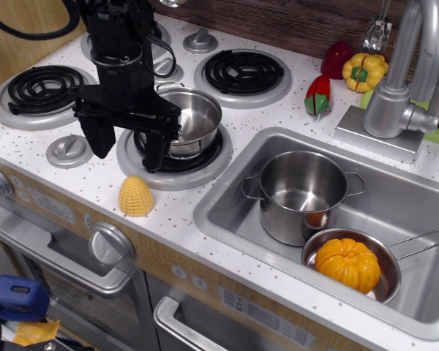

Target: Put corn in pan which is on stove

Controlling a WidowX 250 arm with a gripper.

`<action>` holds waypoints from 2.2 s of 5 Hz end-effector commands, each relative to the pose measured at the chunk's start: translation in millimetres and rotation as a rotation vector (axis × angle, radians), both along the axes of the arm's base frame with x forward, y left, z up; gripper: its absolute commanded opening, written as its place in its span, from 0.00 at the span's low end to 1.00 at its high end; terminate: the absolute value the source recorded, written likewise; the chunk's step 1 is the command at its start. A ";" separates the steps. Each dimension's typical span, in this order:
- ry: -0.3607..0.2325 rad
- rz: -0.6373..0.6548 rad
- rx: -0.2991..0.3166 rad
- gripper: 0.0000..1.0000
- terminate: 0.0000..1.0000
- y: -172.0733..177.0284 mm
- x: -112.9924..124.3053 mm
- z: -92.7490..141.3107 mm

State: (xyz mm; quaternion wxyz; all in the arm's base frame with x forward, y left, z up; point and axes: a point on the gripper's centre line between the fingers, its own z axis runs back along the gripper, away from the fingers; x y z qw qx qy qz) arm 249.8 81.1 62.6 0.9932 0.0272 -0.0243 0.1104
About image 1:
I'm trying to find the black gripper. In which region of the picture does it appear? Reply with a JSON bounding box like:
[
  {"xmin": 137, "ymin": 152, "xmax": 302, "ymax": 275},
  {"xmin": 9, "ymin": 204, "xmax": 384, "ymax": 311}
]
[{"xmin": 72, "ymin": 50, "xmax": 183, "ymax": 173}]

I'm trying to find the yellow toy corn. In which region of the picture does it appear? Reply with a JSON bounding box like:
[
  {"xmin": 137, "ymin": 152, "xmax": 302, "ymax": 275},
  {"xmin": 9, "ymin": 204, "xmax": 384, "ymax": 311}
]
[{"xmin": 119, "ymin": 175, "xmax": 154, "ymax": 217}]

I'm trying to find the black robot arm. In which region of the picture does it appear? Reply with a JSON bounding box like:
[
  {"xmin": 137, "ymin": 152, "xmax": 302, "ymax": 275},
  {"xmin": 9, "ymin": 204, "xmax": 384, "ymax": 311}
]
[{"xmin": 70, "ymin": 1, "xmax": 181, "ymax": 173}]

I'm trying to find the front silver stove knob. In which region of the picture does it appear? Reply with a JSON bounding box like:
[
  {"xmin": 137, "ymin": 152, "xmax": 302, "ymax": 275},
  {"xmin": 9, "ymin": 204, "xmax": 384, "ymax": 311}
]
[{"xmin": 46, "ymin": 135, "xmax": 94, "ymax": 169}]

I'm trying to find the silver stove knob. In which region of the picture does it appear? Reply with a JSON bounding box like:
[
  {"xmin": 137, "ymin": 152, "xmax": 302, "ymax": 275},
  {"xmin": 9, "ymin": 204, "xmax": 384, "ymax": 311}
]
[
  {"xmin": 46, "ymin": 135, "xmax": 94, "ymax": 169},
  {"xmin": 154, "ymin": 58, "xmax": 184, "ymax": 84},
  {"xmin": 183, "ymin": 28, "xmax": 219, "ymax": 54}
]

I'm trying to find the small steel pan on stove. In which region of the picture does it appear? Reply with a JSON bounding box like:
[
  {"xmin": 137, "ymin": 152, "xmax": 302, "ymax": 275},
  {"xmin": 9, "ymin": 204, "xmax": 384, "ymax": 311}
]
[{"xmin": 157, "ymin": 82, "xmax": 222, "ymax": 160}]

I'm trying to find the middle silver stove knob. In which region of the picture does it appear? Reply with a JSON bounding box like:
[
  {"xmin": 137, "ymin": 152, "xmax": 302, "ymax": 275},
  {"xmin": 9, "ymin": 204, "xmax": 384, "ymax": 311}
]
[{"xmin": 154, "ymin": 58, "xmax": 184, "ymax": 84}]

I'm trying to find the back silver stove knob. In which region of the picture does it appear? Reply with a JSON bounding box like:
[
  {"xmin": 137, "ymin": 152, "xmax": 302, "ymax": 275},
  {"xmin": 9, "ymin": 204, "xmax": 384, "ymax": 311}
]
[{"xmin": 183, "ymin": 28, "xmax": 219, "ymax": 54}]

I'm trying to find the front right black burner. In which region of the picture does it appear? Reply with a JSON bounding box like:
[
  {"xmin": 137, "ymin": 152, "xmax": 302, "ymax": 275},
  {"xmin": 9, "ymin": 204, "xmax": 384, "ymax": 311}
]
[{"xmin": 116, "ymin": 125, "xmax": 232, "ymax": 191}]

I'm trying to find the front left black burner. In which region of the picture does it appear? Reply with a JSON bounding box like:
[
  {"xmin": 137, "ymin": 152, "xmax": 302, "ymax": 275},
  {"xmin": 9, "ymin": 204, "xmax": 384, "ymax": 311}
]
[{"xmin": 0, "ymin": 65, "xmax": 96, "ymax": 131}]

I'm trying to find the silver oven knob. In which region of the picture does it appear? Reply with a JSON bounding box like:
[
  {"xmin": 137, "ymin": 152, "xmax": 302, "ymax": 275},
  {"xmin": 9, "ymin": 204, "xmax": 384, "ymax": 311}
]
[{"xmin": 89, "ymin": 222, "xmax": 135, "ymax": 266}]

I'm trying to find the back right black burner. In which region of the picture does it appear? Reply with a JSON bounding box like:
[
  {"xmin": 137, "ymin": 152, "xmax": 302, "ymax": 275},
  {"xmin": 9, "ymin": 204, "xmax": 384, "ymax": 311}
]
[{"xmin": 193, "ymin": 49, "xmax": 292, "ymax": 110}]

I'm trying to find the tall steel pot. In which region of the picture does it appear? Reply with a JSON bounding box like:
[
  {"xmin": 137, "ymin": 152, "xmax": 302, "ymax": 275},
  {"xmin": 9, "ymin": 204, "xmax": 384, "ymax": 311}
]
[{"xmin": 241, "ymin": 151, "xmax": 366, "ymax": 246}]

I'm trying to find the red toy chili pepper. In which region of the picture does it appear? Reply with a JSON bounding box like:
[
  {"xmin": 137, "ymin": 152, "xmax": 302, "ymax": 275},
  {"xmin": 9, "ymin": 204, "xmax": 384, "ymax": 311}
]
[{"xmin": 304, "ymin": 75, "xmax": 331, "ymax": 116}]

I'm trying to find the dark red toy pepper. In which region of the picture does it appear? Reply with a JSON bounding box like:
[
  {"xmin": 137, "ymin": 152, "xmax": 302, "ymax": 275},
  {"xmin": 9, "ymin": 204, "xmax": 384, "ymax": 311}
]
[{"xmin": 320, "ymin": 40, "xmax": 353, "ymax": 80}]

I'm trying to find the yellow cloth scrap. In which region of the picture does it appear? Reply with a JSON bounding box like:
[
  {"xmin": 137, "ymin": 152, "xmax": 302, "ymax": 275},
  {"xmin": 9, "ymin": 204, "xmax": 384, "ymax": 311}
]
[{"xmin": 12, "ymin": 320, "xmax": 60, "ymax": 347}]

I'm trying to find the yellow toy bell pepper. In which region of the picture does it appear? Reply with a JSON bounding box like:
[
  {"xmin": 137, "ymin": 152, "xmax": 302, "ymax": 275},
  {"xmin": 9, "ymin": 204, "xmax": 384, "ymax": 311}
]
[{"xmin": 342, "ymin": 53, "xmax": 389, "ymax": 93}]

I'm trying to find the orange toy pumpkin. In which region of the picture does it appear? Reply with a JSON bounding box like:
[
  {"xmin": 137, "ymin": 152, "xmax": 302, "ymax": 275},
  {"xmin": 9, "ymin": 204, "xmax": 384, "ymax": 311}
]
[{"xmin": 315, "ymin": 238, "xmax": 381, "ymax": 294}]

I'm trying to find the silver toy faucet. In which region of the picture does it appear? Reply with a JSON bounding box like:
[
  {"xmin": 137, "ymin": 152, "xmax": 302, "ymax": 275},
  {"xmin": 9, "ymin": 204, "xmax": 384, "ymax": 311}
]
[{"xmin": 334, "ymin": 0, "xmax": 439, "ymax": 165}]

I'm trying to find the green toy plate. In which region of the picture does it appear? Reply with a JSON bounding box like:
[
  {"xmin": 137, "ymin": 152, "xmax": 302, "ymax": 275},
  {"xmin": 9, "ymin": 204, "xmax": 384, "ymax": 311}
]
[{"xmin": 359, "ymin": 90, "xmax": 439, "ymax": 144}]

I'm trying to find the black cable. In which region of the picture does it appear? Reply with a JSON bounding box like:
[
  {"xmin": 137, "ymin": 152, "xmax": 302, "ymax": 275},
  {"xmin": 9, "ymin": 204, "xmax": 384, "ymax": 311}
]
[{"xmin": 0, "ymin": 0, "xmax": 82, "ymax": 40}]

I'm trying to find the silver oven door handle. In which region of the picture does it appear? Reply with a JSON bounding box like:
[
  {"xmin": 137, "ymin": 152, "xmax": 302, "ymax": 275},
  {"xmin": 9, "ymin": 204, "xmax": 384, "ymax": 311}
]
[{"xmin": 0, "ymin": 206, "xmax": 132, "ymax": 299}]

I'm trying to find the silver dishwasher door handle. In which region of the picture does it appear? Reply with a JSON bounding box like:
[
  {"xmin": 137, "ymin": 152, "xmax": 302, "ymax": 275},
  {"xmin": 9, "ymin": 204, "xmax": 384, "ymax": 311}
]
[{"xmin": 153, "ymin": 296, "xmax": 226, "ymax": 351}]

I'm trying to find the steel saucepan with handle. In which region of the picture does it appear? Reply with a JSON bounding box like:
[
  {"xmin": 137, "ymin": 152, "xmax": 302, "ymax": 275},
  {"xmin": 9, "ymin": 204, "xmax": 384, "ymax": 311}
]
[{"xmin": 301, "ymin": 228, "xmax": 439, "ymax": 304}]

